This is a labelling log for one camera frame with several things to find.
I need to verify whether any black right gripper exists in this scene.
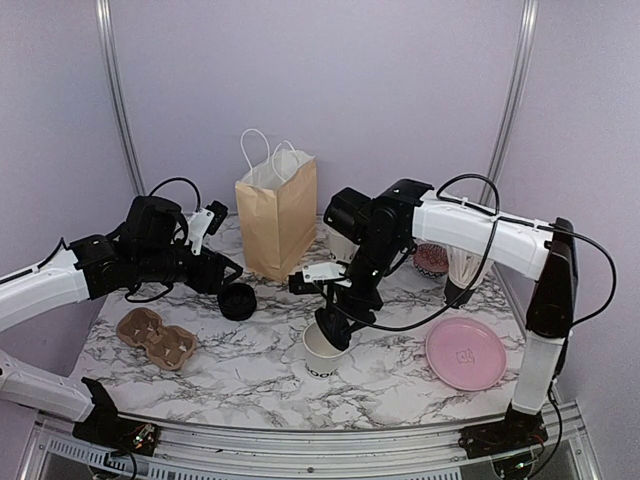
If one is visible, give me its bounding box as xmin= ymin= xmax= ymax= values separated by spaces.
xmin=326 ymin=232 xmax=405 ymax=339

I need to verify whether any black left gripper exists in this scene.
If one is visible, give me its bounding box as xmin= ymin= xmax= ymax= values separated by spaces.
xmin=136 ymin=244 xmax=243 ymax=294

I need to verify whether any brown paper takeout bag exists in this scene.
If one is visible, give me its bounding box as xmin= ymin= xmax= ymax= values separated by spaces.
xmin=235 ymin=140 xmax=318 ymax=283

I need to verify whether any brown cardboard cup carrier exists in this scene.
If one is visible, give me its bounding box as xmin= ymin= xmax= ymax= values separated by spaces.
xmin=116 ymin=308 xmax=197 ymax=371

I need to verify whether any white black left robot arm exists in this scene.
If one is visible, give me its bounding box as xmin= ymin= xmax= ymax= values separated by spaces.
xmin=1 ymin=196 xmax=243 ymax=447

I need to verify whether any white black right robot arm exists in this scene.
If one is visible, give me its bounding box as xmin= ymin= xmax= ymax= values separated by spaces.
xmin=308 ymin=179 xmax=578 ymax=458

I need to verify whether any stack of black cup lids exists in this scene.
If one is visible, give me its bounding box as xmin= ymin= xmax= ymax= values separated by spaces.
xmin=217 ymin=283 xmax=257 ymax=322

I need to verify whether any stack of white paper cups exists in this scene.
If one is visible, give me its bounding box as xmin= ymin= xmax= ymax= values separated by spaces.
xmin=327 ymin=228 xmax=358 ymax=264

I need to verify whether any patterned red blue bowl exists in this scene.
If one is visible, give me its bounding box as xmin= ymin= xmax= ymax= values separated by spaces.
xmin=413 ymin=243 xmax=449 ymax=279

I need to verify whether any black cup holding straws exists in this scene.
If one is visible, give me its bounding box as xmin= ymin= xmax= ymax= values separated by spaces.
xmin=444 ymin=278 xmax=475 ymax=309

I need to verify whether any bundle of white wrapped straws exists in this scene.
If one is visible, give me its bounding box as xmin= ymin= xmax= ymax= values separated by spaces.
xmin=446 ymin=246 xmax=482 ymax=290

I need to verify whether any pink plastic plate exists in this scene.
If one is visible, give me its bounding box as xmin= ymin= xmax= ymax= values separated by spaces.
xmin=425 ymin=317 xmax=507 ymax=392

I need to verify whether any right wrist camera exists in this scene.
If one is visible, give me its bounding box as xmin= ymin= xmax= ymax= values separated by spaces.
xmin=288 ymin=262 xmax=351 ymax=295

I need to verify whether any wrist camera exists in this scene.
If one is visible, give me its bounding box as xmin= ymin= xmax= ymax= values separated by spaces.
xmin=187 ymin=201 xmax=228 ymax=256
xmin=288 ymin=262 xmax=351 ymax=295

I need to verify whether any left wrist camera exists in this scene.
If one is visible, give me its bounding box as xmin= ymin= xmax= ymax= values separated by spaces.
xmin=187 ymin=201 xmax=228 ymax=256

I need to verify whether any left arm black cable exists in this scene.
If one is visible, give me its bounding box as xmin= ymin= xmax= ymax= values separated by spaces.
xmin=0 ymin=177 xmax=204 ymax=306

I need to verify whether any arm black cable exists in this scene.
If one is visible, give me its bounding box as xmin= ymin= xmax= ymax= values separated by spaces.
xmin=349 ymin=173 xmax=619 ymax=451
xmin=0 ymin=177 xmax=204 ymax=306

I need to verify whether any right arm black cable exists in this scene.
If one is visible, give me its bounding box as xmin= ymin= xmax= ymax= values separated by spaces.
xmin=349 ymin=173 xmax=619 ymax=451

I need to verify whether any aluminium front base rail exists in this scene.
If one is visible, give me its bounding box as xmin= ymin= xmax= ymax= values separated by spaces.
xmin=13 ymin=403 xmax=602 ymax=479

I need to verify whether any left aluminium frame post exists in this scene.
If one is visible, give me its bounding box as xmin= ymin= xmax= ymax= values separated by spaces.
xmin=95 ymin=0 xmax=147 ymax=195

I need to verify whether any aluminium frame post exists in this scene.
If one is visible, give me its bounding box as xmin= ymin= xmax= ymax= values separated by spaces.
xmin=95 ymin=0 xmax=147 ymax=195
xmin=488 ymin=0 xmax=540 ymax=182

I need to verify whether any right aluminium frame post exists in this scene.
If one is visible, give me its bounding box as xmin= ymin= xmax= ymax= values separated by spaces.
xmin=488 ymin=0 xmax=540 ymax=182

